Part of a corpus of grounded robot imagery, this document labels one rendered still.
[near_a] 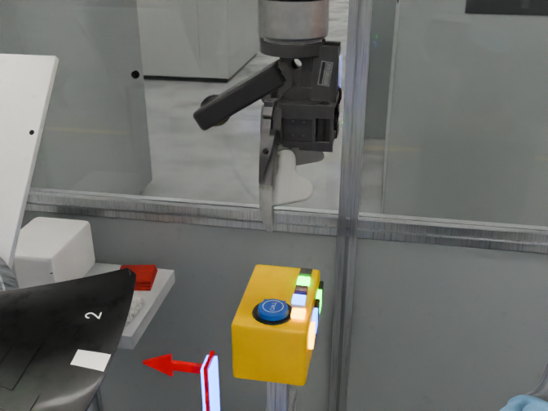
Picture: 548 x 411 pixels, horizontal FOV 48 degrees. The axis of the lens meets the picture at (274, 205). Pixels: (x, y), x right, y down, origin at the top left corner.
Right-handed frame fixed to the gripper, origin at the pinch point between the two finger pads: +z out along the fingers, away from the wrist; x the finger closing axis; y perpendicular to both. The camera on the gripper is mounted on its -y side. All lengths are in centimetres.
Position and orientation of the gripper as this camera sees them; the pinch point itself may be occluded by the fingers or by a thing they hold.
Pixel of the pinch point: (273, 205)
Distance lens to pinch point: 74.8
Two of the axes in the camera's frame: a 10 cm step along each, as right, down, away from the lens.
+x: 1.8, -4.1, 8.9
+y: 9.8, 0.8, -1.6
